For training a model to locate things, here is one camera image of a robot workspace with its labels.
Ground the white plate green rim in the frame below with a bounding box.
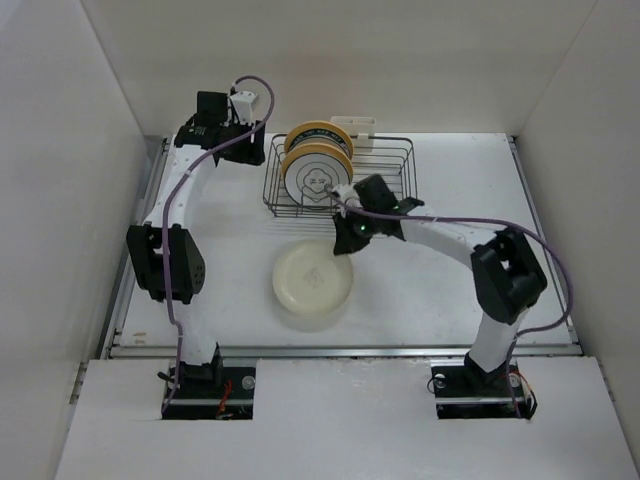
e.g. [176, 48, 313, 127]
[283, 152, 353, 209]

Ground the grey wire dish rack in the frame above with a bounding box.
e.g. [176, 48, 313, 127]
[262, 134, 418, 219]

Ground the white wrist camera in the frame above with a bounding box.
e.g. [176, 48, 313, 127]
[328, 184, 361, 208]
[229, 90, 259, 125]

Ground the yellow rear plate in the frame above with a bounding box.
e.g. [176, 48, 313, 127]
[284, 120, 354, 157]

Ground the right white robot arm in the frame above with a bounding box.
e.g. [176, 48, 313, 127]
[325, 174, 548, 394]

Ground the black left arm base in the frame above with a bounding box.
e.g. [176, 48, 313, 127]
[158, 357, 257, 421]

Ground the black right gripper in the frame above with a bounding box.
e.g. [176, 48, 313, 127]
[333, 205, 380, 255]

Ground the yellow shallow plate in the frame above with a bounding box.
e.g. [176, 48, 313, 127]
[281, 142, 354, 181]

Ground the cream shallow plate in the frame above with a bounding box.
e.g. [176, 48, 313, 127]
[272, 239, 354, 316]

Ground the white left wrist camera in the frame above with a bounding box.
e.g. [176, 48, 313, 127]
[229, 90, 259, 125]

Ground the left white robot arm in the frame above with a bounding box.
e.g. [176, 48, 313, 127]
[126, 86, 266, 397]

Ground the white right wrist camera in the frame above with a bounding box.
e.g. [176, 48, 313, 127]
[328, 184, 361, 208]

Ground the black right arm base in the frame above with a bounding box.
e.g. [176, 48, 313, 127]
[427, 362, 538, 420]

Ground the white plate dark patterned rim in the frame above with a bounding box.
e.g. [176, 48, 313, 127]
[286, 127, 353, 154]

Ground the aluminium table edge rail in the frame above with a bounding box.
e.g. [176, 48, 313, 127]
[99, 134, 584, 361]

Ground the white plastic cutlery holder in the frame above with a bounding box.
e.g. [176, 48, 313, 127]
[330, 116, 377, 149]

